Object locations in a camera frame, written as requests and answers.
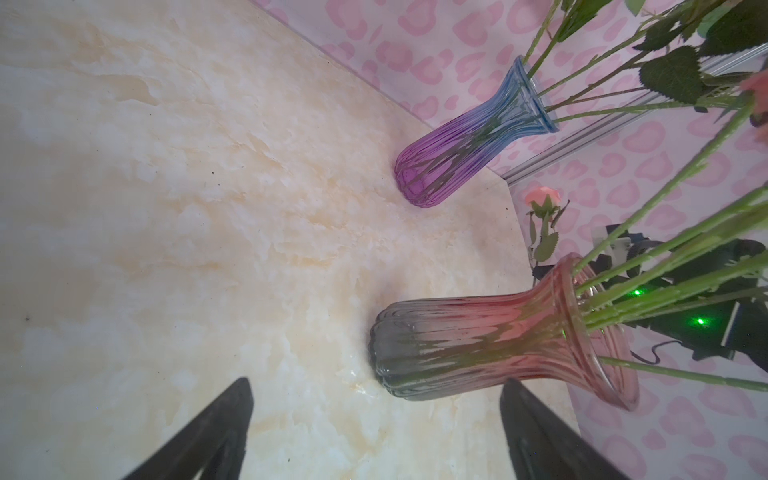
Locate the salmon pink rose stem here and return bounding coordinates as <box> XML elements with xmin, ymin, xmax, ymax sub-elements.
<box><xmin>576</xmin><ymin>183</ymin><xmax>767</xmax><ymax>294</ymax></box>

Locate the coral pink rose stem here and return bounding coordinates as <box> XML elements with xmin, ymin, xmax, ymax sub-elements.
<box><xmin>547</xmin><ymin>35</ymin><xmax>767</xmax><ymax>123</ymax></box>

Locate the large pink peony stem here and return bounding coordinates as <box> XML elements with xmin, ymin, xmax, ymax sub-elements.
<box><xmin>598</xmin><ymin>356</ymin><xmax>768</xmax><ymax>393</ymax></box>

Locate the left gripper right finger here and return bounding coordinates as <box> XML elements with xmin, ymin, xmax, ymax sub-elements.
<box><xmin>500</xmin><ymin>379</ymin><xmax>627</xmax><ymax>480</ymax></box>

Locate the cream rose flower stem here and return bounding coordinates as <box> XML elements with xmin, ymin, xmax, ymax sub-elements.
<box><xmin>540</xmin><ymin>1</ymin><xmax>719</xmax><ymax>95</ymax></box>

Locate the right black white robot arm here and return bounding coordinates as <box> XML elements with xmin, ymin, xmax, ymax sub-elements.
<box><xmin>589</xmin><ymin>233</ymin><xmax>767</xmax><ymax>372</ymax></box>

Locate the red pink rose stem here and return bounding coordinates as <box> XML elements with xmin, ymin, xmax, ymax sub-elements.
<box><xmin>573</xmin><ymin>69</ymin><xmax>767</xmax><ymax>274</ymax></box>

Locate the red glass vase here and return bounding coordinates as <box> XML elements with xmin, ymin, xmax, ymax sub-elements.
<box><xmin>368</xmin><ymin>254</ymin><xmax>640</xmax><ymax>411</ymax></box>

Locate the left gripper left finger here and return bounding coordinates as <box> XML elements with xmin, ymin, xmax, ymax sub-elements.
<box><xmin>127</xmin><ymin>377</ymin><xmax>254</xmax><ymax>479</ymax></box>

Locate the cream white rose stem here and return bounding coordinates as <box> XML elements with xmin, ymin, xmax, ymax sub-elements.
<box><xmin>588</xmin><ymin>200</ymin><xmax>767</xmax><ymax>308</ymax></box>

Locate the magenta rose flower stem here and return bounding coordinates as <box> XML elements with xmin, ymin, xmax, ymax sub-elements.
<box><xmin>583</xmin><ymin>251</ymin><xmax>767</xmax><ymax>330</ymax></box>

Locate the pink carnation flower stem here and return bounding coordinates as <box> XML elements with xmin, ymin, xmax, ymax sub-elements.
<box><xmin>523</xmin><ymin>0</ymin><xmax>611</xmax><ymax>79</ymax></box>

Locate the small pink rosebud stem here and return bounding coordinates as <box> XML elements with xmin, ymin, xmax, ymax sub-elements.
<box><xmin>525</xmin><ymin>186</ymin><xmax>570</xmax><ymax>267</ymax></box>

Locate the purple blue glass vase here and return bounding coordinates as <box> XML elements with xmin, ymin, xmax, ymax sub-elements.
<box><xmin>394</xmin><ymin>57</ymin><xmax>557</xmax><ymax>208</ymax></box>

